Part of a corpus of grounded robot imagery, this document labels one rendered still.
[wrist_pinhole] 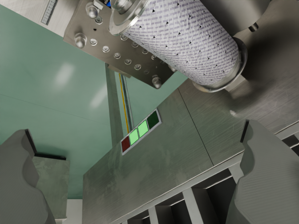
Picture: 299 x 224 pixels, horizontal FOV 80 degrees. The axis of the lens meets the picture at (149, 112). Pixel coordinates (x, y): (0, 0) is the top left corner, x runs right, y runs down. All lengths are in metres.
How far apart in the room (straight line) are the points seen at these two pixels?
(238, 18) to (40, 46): 1.65
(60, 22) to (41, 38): 1.10
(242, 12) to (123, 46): 0.36
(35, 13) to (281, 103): 0.75
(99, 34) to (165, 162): 0.45
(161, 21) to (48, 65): 1.74
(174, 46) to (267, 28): 0.30
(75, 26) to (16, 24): 1.26
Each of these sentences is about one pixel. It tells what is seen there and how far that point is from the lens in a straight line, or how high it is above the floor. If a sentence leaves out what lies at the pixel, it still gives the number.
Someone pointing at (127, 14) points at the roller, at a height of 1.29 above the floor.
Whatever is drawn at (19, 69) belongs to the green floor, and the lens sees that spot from 2.08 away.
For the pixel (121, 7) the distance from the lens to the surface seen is 0.33.
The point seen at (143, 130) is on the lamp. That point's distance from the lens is 0.71.
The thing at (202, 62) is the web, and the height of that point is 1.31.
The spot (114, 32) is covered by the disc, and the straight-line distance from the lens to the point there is 0.34.
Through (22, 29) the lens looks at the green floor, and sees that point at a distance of 1.85.
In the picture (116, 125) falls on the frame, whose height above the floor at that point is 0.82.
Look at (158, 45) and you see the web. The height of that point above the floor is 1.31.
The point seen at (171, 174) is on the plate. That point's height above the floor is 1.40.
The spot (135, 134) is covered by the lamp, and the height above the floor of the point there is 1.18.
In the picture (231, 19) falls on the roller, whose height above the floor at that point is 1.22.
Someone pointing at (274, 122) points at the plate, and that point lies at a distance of 0.46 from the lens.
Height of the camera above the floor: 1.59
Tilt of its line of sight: 39 degrees down
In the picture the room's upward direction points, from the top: 164 degrees clockwise
